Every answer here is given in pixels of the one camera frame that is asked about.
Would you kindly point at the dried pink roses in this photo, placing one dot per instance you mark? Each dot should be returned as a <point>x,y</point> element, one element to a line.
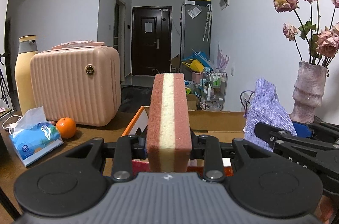
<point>315,44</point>

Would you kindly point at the white charger with cable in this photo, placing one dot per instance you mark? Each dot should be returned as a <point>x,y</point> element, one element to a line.
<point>10,123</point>

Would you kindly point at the dark entrance door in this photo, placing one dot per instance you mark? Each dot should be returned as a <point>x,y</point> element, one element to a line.
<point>151,40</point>

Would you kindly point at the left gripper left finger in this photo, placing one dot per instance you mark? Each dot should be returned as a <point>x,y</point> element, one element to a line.
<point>123,151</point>

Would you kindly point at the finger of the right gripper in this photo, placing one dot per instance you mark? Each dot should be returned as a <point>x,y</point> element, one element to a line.
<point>291,139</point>
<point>318,130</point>

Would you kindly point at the red cardboard box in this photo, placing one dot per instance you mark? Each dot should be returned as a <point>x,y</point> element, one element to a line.
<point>224,125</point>

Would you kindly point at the pink textured vase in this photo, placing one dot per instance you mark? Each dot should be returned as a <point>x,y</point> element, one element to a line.
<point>308,91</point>

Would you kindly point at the purple knit pouch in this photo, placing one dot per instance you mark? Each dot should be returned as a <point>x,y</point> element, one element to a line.
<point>266,108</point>

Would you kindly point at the yellow thermos jug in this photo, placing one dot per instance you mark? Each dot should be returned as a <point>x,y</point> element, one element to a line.
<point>27,49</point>

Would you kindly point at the orange fruit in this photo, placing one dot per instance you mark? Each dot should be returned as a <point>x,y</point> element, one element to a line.
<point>66,127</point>

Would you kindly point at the pink yellow layered sponge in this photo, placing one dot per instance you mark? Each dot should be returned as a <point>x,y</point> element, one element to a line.
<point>168,132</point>

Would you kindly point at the wire storage cart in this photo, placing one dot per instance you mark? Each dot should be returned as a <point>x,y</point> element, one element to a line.
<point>209,88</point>

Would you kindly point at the grey refrigerator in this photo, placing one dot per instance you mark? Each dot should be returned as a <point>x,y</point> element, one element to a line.
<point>195,33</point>

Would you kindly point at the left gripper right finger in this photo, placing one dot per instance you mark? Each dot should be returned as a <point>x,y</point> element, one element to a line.
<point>212,152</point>

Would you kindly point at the black tripod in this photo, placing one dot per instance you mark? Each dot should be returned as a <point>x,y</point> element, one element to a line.
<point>5,94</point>

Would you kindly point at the blue tissue pack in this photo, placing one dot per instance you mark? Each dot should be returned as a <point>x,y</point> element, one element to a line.
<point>33,136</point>

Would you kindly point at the pink ribbed suitcase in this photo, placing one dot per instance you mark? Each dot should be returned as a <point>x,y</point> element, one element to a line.
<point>82,83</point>

